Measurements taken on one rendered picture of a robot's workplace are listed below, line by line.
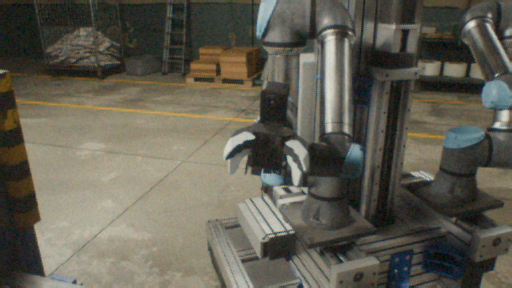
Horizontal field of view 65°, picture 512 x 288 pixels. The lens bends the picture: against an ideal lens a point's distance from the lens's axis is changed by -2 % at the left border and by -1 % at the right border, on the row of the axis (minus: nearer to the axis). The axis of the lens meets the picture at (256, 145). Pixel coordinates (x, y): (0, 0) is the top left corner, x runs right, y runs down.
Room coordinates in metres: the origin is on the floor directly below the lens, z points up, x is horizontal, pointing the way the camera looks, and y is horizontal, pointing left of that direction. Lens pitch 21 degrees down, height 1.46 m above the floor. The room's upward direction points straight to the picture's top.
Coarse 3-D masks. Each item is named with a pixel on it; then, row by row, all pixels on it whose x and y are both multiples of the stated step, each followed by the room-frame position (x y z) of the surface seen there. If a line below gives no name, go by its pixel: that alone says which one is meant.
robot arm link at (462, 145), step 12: (456, 132) 1.23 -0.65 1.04; (468, 132) 1.22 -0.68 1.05; (480, 132) 1.20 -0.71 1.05; (444, 144) 1.24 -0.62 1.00; (456, 144) 1.20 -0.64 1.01; (468, 144) 1.18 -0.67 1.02; (480, 144) 1.19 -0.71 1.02; (492, 144) 1.18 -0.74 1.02; (444, 156) 1.23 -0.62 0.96; (456, 156) 1.19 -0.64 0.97; (468, 156) 1.18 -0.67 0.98; (480, 156) 1.17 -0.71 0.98; (492, 156) 1.17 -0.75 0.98; (444, 168) 1.22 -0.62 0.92; (456, 168) 1.19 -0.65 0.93; (468, 168) 1.18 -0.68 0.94
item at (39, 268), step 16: (0, 176) 1.00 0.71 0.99; (0, 192) 1.00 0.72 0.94; (0, 208) 1.00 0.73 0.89; (0, 224) 1.01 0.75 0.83; (0, 240) 1.01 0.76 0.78; (16, 240) 1.00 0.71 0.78; (32, 240) 1.05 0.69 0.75; (0, 256) 1.01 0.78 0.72; (16, 256) 1.00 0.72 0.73; (32, 256) 1.04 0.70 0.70; (32, 272) 1.03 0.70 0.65
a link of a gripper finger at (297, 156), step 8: (288, 144) 0.59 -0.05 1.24; (296, 144) 0.60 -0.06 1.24; (288, 152) 0.58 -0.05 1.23; (296, 152) 0.56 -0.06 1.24; (304, 152) 0.57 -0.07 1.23; (288, 160) 0.61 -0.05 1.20; (296, 160) 0.55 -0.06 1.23; (304, 160) 0.54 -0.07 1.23; (296, 168) 0.57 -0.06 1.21; (304, 168) 0.53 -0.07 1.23; (296, 176) 0.57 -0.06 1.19; (296, 184) 0.57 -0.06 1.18
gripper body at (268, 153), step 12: (288, 120) 0.72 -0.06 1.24; (264, 132) 0.62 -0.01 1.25; (276, 132) 0.63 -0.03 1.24; (288, 132) 0.64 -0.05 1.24; (264, 144) 0.62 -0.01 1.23; (276, 144) 0.62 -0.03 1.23; (252, 156) 0.62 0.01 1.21; (264, 156) 0.62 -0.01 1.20; (276, 156) 0.62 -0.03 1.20; (252, 168) 0.62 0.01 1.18; (264, 168) 0.62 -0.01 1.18; (276, 168) 0.62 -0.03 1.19
